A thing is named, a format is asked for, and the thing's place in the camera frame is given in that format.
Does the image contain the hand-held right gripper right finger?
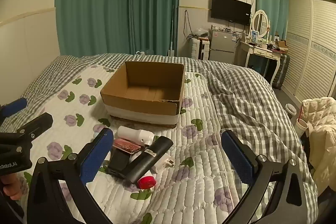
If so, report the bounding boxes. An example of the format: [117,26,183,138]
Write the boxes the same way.
[221,130,306,224]

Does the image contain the person's left hand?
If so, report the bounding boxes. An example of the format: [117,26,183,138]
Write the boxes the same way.
[0,174,23,201]

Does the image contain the white plastic bottle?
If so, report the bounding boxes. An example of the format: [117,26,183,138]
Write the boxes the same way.
[117,126,156,146]

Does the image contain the silver small fridge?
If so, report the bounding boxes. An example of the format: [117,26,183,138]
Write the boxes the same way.
[209,29,239,64]

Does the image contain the grey checked blanket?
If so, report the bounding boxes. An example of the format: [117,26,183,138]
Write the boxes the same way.
[0,53,319,214]

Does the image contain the black wall television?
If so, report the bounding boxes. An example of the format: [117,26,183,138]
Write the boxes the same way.
[211,0,252,26]

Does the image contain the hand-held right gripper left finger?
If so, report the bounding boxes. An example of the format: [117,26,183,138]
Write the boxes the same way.
[28,127,114,224]

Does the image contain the white quilted jacket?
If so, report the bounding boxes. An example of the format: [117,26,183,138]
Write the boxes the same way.
[299,97,336,197]

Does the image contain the black cylinder bottle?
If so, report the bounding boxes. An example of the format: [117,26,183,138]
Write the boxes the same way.
[125,135,174,185]

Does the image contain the narrow green curtain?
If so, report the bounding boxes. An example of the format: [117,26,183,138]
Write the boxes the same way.
[255,0,289,41]

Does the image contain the dark wall cables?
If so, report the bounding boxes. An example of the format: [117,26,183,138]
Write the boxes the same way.
[184,10,196,41]

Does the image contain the oval vanity mirror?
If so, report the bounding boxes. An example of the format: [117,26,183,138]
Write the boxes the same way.
[251,9,270,38]

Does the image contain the clear plastic bag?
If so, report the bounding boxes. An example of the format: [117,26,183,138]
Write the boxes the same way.
[193,28,210,38]

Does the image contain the white dressing table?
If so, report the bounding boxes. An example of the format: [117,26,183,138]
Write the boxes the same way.
[240,39,285,85]

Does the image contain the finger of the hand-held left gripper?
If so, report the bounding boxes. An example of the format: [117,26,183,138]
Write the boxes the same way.
[0,97,28,123]
[0,112,54,153]

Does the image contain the white mop pole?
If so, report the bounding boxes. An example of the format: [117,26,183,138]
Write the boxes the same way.
[168,5,176,56]

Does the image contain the black power bank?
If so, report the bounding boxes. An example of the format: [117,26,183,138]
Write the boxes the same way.
[106,148,132,180]

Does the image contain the white suitcase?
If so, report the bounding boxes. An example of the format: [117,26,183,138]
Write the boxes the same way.
[191,36,210,60]

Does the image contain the white louvred wardrobe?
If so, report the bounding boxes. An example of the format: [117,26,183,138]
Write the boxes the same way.
[282,0,336,106]

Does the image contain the red packet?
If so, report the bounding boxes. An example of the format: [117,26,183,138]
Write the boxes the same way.
[113,138,145,155]

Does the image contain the white charger plug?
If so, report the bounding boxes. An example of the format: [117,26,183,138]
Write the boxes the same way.
[154,156,174,174]

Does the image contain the dark suitcase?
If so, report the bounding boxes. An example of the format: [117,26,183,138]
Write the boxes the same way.
[272,53,290,90]

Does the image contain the floral quilted mat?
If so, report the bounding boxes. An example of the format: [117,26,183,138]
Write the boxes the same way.
[0,64,318,224]

